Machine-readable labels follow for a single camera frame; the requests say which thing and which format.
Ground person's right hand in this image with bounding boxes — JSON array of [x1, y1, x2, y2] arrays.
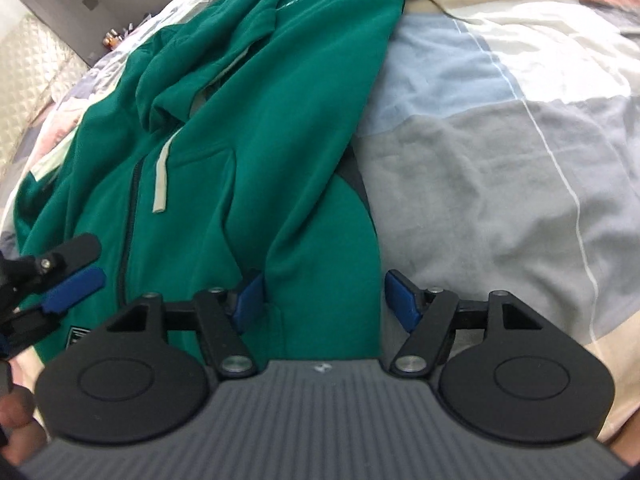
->
[[0, 386, 48, 466]]

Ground beige quilted headboard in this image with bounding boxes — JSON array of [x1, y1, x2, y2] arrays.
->
[[1, 13, 89, 174]]

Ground green zip hoodie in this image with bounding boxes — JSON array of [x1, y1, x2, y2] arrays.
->
[[13, 0, 640, 366]]

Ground patchwork colour bed quilt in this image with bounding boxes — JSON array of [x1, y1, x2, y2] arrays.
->
[[0, 0, 640, 441]]

